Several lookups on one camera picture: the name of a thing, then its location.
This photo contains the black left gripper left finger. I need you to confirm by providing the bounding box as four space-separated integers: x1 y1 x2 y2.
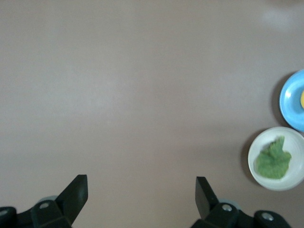
30 174 89 228

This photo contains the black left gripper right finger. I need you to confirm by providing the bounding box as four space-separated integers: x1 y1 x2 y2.
190 176 241 228

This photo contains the green lettuce leaf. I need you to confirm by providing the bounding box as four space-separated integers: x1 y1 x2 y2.
256 135 292 179

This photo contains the pale beige round plate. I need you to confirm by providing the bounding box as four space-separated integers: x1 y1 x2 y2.
247 126 304 192

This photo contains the blue round plate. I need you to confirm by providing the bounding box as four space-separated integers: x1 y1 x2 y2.
279 69 304 133

